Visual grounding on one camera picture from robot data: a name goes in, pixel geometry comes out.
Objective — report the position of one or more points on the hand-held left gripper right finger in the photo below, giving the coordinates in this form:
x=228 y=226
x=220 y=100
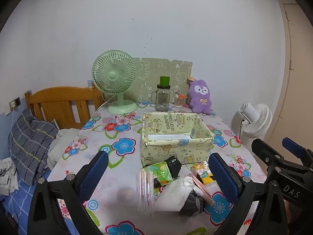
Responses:
x=226 y=178

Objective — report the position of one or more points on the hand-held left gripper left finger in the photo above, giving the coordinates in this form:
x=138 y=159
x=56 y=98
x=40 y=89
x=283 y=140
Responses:
x=94 y=176

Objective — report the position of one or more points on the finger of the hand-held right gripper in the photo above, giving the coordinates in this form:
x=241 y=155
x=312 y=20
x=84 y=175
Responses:
x=292 y=146
x=262 y=150

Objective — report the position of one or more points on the yellow cartoon tissue packet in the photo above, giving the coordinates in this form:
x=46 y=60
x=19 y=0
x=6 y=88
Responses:
x=204 y=173

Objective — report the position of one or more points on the black plastic bag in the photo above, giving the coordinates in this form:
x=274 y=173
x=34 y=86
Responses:
x=174 y=166

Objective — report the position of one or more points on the clear plastic cup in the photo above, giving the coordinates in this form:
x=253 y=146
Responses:
x=145 y=193

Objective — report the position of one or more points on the white tube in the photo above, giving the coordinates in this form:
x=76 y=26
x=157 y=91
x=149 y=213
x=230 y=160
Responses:
x=173 y=195

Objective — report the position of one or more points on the green tissue packet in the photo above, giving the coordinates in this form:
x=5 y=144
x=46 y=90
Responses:
x=160 y=171

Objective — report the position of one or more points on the yellow printed fabric box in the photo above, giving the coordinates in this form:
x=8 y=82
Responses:
x=166 y=149

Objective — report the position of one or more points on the white floor fan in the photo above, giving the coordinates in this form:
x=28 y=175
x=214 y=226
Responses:
x=261 y=120

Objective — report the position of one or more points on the white crumpled blanket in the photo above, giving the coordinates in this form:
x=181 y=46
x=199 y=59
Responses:
x=63 y=142

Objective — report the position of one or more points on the beige door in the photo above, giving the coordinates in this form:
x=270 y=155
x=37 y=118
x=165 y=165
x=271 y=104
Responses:
x=296 y=78

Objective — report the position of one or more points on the white card sheet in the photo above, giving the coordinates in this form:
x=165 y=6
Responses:
x=168 y=137

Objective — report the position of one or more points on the grey plaid pillow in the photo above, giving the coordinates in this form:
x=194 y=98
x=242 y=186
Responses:
x=29 y=142

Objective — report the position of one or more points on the blue checked bedsheet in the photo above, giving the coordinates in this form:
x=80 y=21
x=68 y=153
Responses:
x=22 y=200

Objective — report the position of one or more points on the purple plush toy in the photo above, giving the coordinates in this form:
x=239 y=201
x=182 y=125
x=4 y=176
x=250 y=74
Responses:
x=199 y=100

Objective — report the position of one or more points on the white grey crumpled cloth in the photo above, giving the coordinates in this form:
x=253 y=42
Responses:
x=7 y=176

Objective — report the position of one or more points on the wooden bed headboard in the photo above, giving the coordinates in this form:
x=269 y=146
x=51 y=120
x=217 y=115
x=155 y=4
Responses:
x=61 y=95

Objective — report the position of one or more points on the clear container with orange lid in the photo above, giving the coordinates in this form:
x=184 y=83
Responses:
x=180 y=101

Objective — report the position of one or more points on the glass jar with green lid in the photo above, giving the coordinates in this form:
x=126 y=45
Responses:
x=162 y=98

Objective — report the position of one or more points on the green desk fan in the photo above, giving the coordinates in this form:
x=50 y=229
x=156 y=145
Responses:
x=112 y=74

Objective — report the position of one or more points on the grey-green printed board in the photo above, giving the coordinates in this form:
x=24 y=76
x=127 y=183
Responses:
x=156 y=71

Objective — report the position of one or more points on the wall socket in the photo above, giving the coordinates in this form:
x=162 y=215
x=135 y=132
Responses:
x=14 y=102

